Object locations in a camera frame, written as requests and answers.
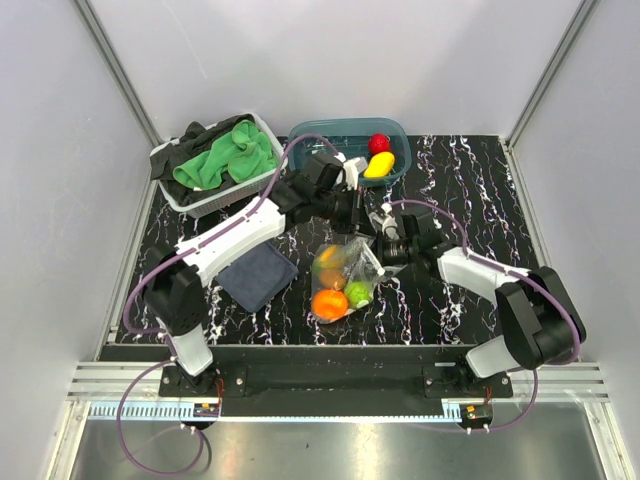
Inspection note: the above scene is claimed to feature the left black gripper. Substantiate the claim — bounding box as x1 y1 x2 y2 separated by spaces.
314 184 377 238

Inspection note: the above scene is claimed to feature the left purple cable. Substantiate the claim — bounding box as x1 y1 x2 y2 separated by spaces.
115 133 346 476

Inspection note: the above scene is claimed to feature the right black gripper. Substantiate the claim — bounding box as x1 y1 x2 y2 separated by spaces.
342 231 419 283

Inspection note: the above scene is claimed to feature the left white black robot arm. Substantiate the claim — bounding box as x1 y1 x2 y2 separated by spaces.
142 151 375 396

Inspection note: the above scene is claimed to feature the black cloth in basket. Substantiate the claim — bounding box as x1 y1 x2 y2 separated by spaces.
149 114 254 207

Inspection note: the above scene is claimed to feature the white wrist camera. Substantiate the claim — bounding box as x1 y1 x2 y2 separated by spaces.
340 157 368 190
381 203 399 240

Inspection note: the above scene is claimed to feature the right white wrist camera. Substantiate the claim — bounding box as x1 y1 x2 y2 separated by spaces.
381 203 399 240

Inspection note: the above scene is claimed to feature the orange fake orange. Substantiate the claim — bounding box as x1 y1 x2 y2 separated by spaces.
311 289 349 323

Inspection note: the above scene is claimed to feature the brown fake kiwi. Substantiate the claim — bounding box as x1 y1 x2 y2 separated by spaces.
318 268 347 290

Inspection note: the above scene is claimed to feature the dark blue folded cloth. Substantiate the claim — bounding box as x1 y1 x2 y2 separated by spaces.
215 242 299 313

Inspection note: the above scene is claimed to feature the polka dot zip top bag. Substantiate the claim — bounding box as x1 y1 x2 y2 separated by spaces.
311 209 404 324

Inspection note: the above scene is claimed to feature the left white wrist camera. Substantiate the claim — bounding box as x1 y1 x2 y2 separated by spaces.
340 157 368 190

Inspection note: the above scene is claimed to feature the teal plastic container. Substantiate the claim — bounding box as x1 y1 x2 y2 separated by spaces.
288 117 412 188

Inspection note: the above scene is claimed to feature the green fake grape bunch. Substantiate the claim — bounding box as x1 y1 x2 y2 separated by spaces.
313 244 358 271

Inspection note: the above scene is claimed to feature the green fake wrinkled fruit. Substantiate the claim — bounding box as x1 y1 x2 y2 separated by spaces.
343 281 372 309

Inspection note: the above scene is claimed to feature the white plastic basket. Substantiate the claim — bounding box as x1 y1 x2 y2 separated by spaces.
149 113 283 218

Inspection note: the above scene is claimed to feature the red fake apple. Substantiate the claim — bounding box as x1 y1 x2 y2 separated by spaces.
368 133 391 155

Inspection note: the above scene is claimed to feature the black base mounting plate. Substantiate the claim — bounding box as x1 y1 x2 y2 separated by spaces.
159 346 513 420

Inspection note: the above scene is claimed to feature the yellow fake mango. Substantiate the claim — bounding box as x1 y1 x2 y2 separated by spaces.
363 151 395 179

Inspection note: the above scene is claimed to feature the green towel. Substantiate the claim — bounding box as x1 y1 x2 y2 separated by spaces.
173 120 279 191

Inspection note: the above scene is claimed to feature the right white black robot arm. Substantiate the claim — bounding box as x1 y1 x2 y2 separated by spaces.
369 212 587 397

